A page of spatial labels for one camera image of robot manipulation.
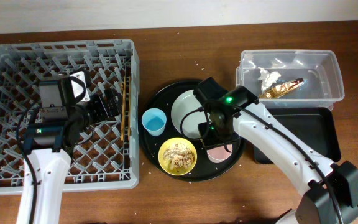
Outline pink cup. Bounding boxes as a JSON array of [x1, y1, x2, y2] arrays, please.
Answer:
[[206, 144, 232, 163]]

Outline food scraps pile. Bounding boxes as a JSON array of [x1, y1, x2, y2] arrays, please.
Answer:
[[163, 143, 195, 170]]

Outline yellow bowl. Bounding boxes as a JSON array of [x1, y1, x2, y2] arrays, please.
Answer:
[[158, 138, 198, 176]]

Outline light blue cup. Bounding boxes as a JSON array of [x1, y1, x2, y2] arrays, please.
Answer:
[[141, 108, 167, 136]]

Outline gold foil wrapper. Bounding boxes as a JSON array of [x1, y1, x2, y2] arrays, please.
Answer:
[[259, 78, 305, 99]]

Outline white tissue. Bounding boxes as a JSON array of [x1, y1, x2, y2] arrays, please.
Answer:
[[258, 67, 281, 93]]

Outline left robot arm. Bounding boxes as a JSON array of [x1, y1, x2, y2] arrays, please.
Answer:
[[16, 71, 124, 223]]

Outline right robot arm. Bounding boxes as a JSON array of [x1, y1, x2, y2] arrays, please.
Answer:
[[193, 77, 358, 223]]

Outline grey dishwasher rack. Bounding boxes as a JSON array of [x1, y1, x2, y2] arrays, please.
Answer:
[[0, 39, 140, 195]]

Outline gold chopstick left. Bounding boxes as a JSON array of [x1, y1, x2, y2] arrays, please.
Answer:
[[121, 75, 127, 141]]

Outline grey plate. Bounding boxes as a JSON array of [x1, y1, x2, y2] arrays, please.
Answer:
[[170, 89, 213, 139]]

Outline round black tray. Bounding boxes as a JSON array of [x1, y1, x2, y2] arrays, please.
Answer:
[[139, 79, 246, 182]]

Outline clear plastic bin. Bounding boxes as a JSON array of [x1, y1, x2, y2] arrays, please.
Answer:
[[236, 49, 345, 110]]

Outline black rectangular tray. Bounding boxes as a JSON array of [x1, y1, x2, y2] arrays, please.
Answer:
[[269, 108, 341, 162]]

